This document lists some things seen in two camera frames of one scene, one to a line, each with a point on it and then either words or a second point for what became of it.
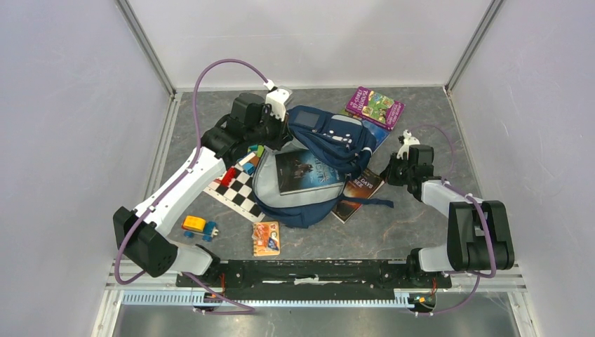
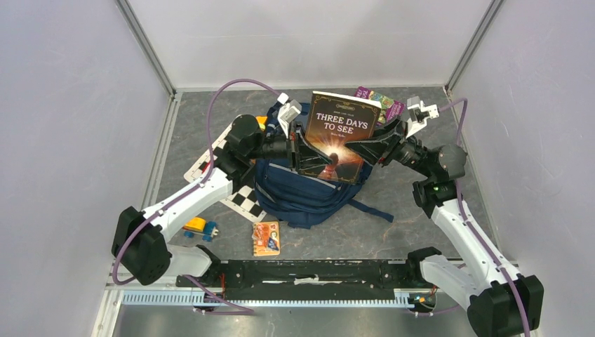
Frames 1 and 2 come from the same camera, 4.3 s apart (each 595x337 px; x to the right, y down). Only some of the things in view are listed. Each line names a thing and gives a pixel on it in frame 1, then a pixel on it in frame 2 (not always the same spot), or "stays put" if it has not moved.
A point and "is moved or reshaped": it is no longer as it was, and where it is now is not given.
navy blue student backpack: [349, 144] is moved or reshaped
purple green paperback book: [375, 108] stays put
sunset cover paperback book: [364, 185] -> [333, 122]
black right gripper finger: [386, 173] -> [371, 151]
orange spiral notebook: [266, 239] stays put
